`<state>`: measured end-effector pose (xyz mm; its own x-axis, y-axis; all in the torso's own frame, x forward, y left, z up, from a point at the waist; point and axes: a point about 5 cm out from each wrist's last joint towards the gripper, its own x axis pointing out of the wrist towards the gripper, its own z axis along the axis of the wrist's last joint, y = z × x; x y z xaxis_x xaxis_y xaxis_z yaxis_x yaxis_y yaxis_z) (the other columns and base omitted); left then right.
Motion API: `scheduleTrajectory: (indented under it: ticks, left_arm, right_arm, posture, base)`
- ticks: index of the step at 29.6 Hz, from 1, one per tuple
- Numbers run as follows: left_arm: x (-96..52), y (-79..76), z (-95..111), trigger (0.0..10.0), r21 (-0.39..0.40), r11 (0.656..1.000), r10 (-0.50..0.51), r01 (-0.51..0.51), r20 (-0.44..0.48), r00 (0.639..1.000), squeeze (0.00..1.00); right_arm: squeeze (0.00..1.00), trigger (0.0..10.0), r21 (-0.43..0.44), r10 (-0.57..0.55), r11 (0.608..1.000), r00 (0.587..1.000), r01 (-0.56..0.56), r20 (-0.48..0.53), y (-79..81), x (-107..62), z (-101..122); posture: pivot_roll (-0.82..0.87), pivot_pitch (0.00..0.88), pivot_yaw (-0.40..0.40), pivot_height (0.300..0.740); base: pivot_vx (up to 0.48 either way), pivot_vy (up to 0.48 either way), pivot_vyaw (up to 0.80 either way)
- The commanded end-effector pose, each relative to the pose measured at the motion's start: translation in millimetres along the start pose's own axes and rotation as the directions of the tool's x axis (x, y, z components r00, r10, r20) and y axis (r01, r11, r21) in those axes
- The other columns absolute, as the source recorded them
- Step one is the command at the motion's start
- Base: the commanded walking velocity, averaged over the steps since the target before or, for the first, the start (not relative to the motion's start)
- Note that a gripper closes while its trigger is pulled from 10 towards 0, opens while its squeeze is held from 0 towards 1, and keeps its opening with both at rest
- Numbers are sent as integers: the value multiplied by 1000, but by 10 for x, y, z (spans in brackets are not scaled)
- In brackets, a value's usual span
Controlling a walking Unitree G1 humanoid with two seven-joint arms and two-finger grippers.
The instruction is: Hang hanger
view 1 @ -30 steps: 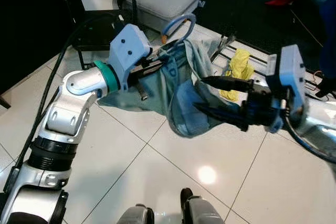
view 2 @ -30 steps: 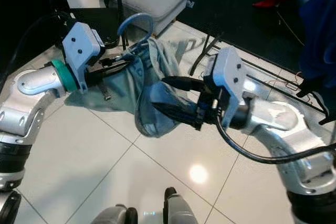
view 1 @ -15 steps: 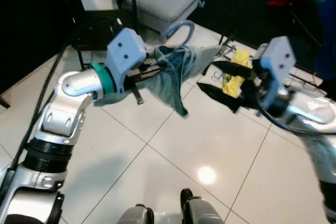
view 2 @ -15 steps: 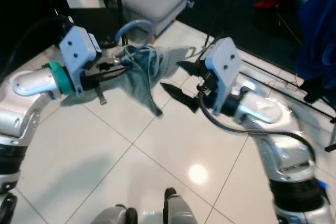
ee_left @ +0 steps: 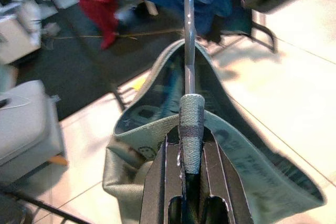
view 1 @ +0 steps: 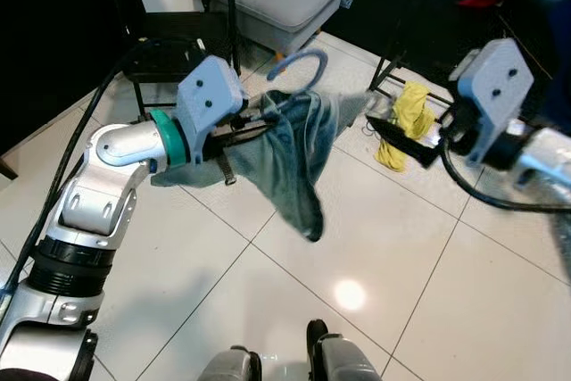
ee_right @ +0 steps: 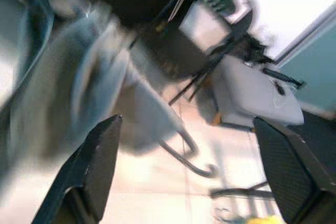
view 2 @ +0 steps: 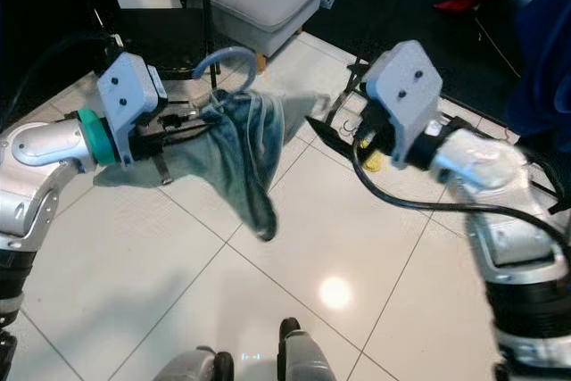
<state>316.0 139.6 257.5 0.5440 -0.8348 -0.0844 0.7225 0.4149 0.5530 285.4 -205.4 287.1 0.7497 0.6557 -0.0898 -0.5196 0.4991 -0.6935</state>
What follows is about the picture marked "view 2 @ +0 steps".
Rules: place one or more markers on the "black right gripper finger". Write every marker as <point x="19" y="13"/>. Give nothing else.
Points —
<point x="343" y="147"/>
<point x="339" y="131"/>

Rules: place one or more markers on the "grey green garment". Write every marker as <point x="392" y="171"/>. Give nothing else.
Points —
<point x="250" y="158"/>

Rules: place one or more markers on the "yellow cloth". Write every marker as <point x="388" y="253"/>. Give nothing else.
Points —
<point x="368" y="160"/>

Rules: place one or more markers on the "black metal clothes rack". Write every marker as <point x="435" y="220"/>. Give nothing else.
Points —
<point x="357" y="78"/>

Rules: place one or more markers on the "black folding chair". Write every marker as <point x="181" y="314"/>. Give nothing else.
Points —
<point x="143" y="33"/>

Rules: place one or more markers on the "grey right robot leg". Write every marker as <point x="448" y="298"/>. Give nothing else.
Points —
<point x="310" y="356"/>

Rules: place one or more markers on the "grey robot leg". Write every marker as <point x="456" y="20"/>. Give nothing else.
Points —
<point x="310" y="356"/>
<point x="192" y="365"/>

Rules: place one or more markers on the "grey left robot leg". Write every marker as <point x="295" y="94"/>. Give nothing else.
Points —
<point x="192" y="365"/>

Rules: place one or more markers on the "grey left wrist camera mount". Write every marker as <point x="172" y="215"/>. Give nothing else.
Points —
<point x="129" y="100"/>

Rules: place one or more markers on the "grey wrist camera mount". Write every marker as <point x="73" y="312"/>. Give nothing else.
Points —
<point x="406" y="91"/>
<point x="129" y="100"/>

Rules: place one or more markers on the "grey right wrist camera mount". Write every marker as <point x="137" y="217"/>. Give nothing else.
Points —
<point x="406" y="91"/>

